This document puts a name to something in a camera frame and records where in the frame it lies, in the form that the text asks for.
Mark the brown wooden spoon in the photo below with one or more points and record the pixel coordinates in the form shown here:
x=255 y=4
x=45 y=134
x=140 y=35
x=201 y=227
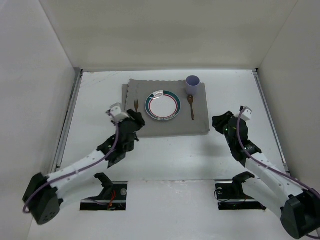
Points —
x=190 y=100

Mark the aluminium frame rail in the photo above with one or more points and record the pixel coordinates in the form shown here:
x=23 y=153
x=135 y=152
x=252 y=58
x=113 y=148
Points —
x=270 y=119
x=62 y=141

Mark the grey cloth placemat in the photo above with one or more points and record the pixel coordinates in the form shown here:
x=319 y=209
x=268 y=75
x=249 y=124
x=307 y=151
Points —
x=182 y=124

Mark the brown wooden fork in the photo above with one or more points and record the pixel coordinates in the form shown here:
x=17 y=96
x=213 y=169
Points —
x=136 y=105

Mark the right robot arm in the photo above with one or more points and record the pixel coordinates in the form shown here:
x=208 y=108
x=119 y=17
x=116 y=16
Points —
x=295 y=204

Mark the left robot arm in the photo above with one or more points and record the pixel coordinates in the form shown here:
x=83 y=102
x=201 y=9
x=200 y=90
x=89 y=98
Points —
x=47 y=194

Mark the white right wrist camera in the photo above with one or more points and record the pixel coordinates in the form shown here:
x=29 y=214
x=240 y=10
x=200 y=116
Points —
x=245 y=114

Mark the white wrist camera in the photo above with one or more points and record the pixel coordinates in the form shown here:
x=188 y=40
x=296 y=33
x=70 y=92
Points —
x=116 y=113
x=245 y=114

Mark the left aluminium frame rail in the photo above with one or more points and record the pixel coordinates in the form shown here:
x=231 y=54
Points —
x=62 y=141

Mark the lilac plastic cup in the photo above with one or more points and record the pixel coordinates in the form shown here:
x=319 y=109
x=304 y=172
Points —
x=192 y=84

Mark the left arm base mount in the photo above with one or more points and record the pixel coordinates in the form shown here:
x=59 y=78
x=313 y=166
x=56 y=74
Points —
x=114 y=200

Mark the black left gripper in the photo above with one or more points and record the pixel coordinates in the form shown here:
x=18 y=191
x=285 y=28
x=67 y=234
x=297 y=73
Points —
x=132 y=121

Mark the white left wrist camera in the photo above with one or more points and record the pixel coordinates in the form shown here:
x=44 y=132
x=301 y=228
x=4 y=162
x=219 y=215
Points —
x=116 y=113

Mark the white plate with green rim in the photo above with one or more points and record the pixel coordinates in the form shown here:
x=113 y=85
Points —
x=162 y=105

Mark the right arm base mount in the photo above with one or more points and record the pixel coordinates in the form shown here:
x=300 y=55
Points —
x=230 y=199

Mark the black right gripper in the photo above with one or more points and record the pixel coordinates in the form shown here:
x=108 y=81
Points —
x=225 y=122

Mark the right aluminium frame rail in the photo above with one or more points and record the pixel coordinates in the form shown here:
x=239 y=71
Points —
x=270 y=119

